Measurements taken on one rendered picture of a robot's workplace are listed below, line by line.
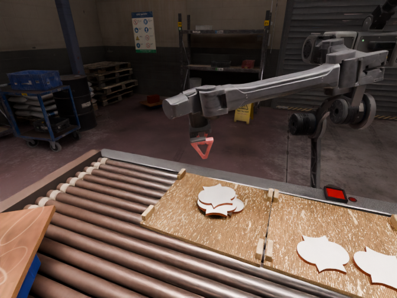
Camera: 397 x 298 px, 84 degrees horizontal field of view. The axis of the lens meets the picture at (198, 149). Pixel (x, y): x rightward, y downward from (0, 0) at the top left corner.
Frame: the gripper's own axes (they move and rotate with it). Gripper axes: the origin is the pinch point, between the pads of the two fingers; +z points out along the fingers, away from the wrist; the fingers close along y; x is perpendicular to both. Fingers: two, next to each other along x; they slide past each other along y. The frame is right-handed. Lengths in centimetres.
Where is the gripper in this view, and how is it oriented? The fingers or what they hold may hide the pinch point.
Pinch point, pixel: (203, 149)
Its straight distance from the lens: 74.0
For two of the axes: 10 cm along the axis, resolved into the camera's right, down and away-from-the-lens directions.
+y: 0.4, 4.8, -8.8
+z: 1.5, 8.6, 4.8
